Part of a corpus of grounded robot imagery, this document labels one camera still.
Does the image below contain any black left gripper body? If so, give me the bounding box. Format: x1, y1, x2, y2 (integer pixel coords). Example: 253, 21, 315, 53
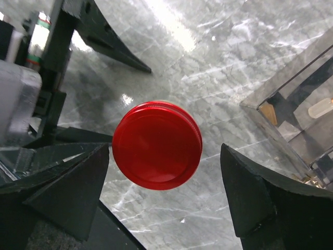
15, 1, 75, 146

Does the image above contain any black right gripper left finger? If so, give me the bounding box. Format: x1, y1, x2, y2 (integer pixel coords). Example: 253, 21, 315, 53
1, 144, 109, 249

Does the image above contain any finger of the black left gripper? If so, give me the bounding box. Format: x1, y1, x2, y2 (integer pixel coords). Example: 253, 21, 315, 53
25, 127, 113, 148
61, 1, 152, 73

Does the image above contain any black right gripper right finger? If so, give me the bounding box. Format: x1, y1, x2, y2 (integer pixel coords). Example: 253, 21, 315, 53
220, 144, 332, 249

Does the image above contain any red jar lid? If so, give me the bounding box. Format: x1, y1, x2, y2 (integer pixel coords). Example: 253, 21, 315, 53
112, 101, 203, 191

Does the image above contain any clear candy drawer box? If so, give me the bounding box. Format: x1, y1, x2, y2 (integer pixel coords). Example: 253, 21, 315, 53
241, 30, 332, 190

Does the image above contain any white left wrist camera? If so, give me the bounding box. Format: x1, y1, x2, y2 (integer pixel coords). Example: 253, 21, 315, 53
1, 60, 42, 146

